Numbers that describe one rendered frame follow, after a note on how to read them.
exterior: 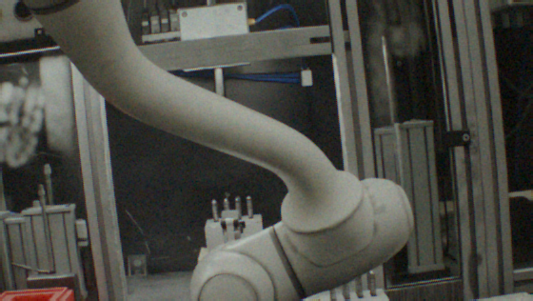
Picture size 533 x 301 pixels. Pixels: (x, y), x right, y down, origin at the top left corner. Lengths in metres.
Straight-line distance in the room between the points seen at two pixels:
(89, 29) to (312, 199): 0.36
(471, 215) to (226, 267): 0.59
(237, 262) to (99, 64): 0.32
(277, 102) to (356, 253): 0.86
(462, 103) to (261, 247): 0.55
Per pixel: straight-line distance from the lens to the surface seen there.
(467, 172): 1.79
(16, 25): 1.78
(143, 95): 1.19
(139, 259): 2.20
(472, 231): 1.80
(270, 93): 2.17
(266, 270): 1.35
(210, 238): 1.88
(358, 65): 1.75
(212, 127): 1.23
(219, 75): 1.94
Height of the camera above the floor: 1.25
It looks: 3 degrees down
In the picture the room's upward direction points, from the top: 6 degrees counter-clockwise
